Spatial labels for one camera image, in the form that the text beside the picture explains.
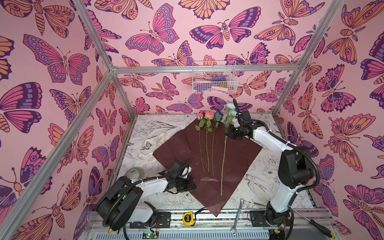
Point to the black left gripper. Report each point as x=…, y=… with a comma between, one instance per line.
x=188, y=187

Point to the aluminium frame post left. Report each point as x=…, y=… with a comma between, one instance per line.
x=88, y=22

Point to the aluminium frame post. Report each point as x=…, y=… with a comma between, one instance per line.
x=88, y=22
x=324, y=24

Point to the aluminium frame post right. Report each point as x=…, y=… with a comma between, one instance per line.
x=324, y=24

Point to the white wire basket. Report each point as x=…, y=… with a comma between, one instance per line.
x=215, y=82

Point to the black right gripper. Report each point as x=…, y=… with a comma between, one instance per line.
x=233, y=131

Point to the blue fake rose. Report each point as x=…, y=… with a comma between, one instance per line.
x=217, y=119

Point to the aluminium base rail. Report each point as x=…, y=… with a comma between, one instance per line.
x=251, y=225

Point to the green circuit board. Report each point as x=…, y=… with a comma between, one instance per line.
x=150, y=235

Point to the yellow tape measure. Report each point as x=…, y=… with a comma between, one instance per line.
x=188, y=219

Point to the clear tape roll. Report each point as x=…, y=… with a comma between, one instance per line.
x=134, y=174

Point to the cream satin ribbon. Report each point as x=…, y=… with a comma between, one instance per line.
x=147, y=150

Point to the white fake rose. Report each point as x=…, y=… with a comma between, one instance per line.
x=230, y=117

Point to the coral pink fake rose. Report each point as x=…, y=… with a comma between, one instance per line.
x=208, y=117

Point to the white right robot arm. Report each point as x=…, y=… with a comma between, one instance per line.
x=297, y=171

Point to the black yellow screwdriver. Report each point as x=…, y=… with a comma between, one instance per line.
x=325, y=231

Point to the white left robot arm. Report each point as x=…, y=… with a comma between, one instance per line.
x=124, y=202

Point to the aluminium frame crossbar back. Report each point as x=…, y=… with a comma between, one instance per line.
x=217, y=68

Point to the silver combination wrench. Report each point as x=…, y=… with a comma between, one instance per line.
x=233, y=229

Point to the small pink fake rose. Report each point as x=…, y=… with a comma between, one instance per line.
x=200, y=118

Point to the dark red wrapping paper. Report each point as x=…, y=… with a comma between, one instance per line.
x=184, y=145

